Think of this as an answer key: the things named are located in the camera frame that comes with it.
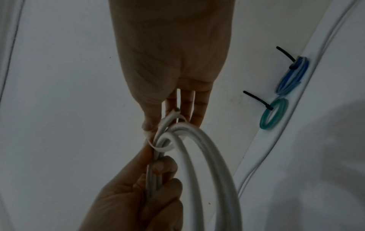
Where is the person's right hand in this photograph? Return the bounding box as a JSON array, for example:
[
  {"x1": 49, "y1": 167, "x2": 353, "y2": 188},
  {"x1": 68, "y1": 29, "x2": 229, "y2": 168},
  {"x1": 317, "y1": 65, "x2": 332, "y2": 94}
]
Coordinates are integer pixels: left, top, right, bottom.
[{"x1": 108, "y1": 0, "x2": 232, "y2": 137}]

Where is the person's left hand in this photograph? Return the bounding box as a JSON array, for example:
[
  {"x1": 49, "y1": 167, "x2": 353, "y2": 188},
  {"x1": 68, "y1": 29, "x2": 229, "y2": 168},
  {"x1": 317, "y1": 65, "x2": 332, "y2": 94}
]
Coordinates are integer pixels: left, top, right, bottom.
[{"x1": 78, "y1": 138, "x2": 184, "y2": 231}]

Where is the white zip tie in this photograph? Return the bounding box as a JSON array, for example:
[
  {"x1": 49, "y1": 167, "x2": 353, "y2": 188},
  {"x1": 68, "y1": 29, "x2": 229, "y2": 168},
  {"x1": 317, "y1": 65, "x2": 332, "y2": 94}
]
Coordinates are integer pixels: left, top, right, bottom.
[{"x1": 144, "y1": 133, "x2": 176, "y2": 152}]

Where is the white cable coil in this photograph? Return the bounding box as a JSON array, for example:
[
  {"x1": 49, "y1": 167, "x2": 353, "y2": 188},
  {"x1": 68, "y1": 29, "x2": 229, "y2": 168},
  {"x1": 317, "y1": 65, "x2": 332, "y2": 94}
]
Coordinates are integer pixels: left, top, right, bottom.
[{"x1": 145, "y1": 108, "x2": 243, "y2": 231}]

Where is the black zip tie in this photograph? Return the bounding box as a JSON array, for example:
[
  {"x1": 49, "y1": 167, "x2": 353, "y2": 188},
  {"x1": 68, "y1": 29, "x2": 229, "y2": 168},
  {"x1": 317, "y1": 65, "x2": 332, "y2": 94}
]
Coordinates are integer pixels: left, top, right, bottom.
[
  {"x1": 276, "y1": 46, "x2": 300, "y2": 70},
  {"x1": 243, "y1": 90, "x2": 274, "y2": 111}
]

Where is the teal cable coil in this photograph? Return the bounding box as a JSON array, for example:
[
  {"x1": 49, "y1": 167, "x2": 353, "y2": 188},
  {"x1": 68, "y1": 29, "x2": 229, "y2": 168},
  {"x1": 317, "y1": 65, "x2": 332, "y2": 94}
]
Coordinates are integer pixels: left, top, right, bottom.
[{"x1": 259, "y1": 97, "x2": 289, "y2": 131}]

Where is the blue cable coil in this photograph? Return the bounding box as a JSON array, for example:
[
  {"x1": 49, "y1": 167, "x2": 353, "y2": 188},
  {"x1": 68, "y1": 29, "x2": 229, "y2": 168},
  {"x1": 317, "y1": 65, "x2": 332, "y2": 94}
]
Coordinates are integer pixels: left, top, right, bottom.
[{"x1": 275, "y1": 56, "x2": 310, "y2": 95}]

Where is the long thin white cable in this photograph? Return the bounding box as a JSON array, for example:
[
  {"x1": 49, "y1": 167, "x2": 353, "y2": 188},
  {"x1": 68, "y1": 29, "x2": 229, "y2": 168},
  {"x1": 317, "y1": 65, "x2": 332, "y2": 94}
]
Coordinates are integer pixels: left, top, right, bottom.
[{"x1": 235, "y1": 0, "x2": 360, "y2": 200}]

